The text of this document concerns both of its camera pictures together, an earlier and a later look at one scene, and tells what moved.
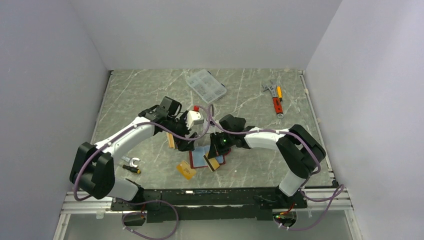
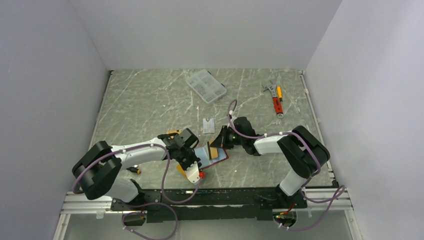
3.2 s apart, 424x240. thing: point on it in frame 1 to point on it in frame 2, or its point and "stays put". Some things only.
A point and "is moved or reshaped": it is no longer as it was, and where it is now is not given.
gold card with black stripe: x=212 y=162 is moved or reshaped
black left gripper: x=183 y=144 to x=194 y=158
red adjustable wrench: x=277 y=103 stays put
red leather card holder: x=197 y=160 stays put
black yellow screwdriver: x=132 y=168 stays put
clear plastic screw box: x=208 y=87 stays put
